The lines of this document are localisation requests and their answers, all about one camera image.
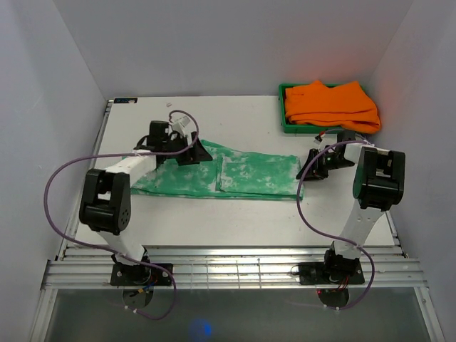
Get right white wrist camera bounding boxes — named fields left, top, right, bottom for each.
left=313, top=133, right=337, bottom=151

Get green plastic tray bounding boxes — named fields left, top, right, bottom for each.
left=279, top=83, right=341, bottom=133

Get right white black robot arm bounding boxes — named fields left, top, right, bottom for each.
left=296, top=130, right=406, bottom=285

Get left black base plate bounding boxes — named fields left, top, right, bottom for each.
left=110, top=264, right=172, bottom=287

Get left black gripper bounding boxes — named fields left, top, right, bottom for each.
left=162, top=132, right=212, bottom=167

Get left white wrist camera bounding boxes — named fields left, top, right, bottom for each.
left=170, top=116, right=190, bottom=138

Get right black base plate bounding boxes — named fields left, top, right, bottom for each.
left=297, top=262, right=365, bottom=285

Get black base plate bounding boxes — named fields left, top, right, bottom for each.
left=297, top=262, right=365, bottom=285
left=110, top=264, right=172, bottom=287

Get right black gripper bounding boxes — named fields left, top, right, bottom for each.
left=296, top=148, right=354, bottom=181

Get black label sticker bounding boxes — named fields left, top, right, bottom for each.
left=113, top=98, right=138, bottom=104

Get green white tie-dye trousers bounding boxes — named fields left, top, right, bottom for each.
left=131, top=140, right=301, bottom=201

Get orange folded trousers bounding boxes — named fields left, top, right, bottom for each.
left=284, top=81, right=381, bottom=134

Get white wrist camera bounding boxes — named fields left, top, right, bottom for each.
left=170, top=116, right=190, bottom=138
left=313, top=133, right=337, bottom=151

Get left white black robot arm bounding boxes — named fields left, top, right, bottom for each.
left=79, top=116, right=212, bottom=285

